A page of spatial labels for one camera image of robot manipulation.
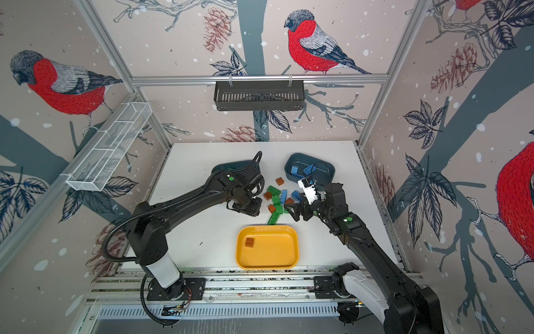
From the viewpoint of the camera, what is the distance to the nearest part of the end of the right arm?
0.61 meters

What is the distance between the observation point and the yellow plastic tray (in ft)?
2.61

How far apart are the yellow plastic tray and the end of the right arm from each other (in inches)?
6.5
